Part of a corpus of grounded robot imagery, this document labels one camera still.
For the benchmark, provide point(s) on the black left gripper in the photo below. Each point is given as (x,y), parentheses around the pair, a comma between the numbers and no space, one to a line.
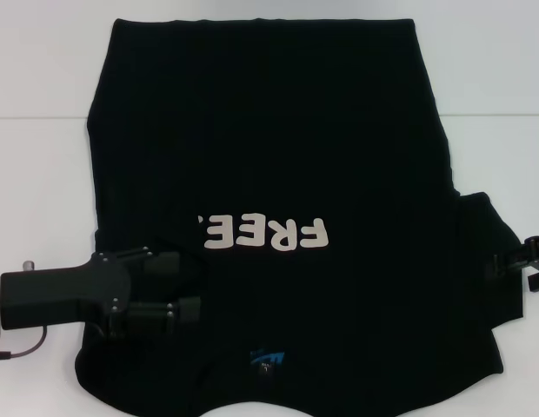
(65,295)

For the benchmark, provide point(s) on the black shirt with FREE print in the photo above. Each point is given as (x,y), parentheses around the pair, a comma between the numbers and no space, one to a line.
(269,130)

